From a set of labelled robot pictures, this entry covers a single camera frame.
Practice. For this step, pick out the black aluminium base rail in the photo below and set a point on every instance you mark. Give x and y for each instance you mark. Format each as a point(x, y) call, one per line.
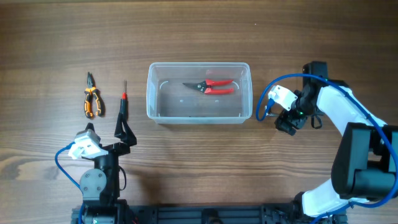
point(258, 214)

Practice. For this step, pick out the clear plastic container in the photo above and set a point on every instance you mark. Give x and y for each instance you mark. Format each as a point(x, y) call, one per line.
point(168, 101)

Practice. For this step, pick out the red handled snips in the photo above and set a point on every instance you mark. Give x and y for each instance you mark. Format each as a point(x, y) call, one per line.
point(210, 87)

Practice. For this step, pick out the orange black pliers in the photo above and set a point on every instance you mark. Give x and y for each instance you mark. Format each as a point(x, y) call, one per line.
point(92, 94)

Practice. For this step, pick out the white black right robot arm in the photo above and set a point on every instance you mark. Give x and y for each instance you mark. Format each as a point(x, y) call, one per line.
point(364, 172)

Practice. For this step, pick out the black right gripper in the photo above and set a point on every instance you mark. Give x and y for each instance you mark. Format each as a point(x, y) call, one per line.
point(282, 124)

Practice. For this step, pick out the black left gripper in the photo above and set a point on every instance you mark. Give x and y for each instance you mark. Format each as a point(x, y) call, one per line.
point(126, 137)

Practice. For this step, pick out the black red precision screwdriver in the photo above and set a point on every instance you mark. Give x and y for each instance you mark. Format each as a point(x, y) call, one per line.
point(124, 102)

